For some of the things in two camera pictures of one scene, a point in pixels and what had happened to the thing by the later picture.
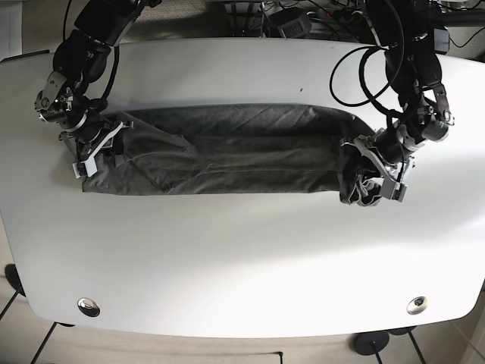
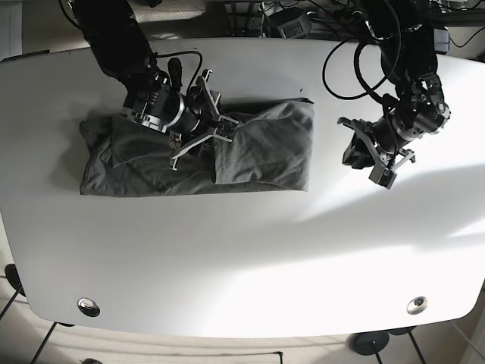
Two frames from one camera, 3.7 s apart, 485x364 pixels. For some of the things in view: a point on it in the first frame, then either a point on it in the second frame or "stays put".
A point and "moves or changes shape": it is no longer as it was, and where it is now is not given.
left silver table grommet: x=89 y=306 stays put
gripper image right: x=395 y=176 -> x=358 y=155
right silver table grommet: x=417 y=305 stays put
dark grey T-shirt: x=238 y=149 moves or changes shape
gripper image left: x=110 y=135 -> x=223 y=127
